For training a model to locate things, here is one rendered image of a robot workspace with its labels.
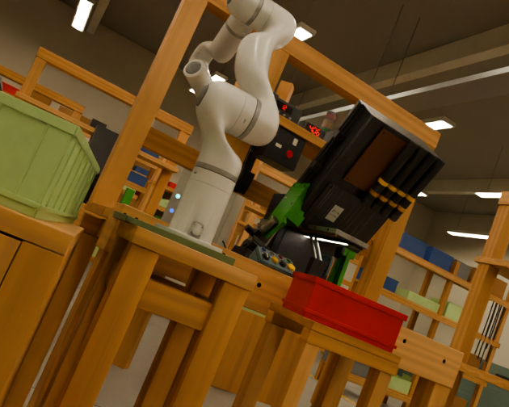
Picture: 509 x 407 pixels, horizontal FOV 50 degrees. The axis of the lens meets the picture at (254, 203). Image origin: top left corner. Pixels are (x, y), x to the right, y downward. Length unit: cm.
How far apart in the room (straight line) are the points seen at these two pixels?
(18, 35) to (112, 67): 188
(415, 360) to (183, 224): 120
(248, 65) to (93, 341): 82
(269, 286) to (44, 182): 103
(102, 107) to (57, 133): 1114
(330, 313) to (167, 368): 49
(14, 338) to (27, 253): 13
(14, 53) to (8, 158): 1122
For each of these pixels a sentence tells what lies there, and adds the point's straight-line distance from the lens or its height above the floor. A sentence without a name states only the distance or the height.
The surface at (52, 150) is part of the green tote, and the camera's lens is 97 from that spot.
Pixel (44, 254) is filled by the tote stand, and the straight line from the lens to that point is 93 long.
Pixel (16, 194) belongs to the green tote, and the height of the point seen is 82.
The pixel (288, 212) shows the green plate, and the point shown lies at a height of 113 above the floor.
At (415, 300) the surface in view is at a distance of 774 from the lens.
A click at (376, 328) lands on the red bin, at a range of 168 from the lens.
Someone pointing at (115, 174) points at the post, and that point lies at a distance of 224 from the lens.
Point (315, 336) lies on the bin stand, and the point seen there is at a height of 76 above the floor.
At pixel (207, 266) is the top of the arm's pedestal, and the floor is 83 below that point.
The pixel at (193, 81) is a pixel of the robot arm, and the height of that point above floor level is 142.
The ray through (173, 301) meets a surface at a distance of 131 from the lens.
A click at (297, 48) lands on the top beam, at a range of 260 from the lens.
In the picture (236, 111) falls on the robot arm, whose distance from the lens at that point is 142.
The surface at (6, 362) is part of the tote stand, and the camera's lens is 96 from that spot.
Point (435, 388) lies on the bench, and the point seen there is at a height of 73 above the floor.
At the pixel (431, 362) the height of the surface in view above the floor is 81.
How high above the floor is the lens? 83
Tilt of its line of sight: 8 degrees up
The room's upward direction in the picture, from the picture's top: 23 degrees clockwise
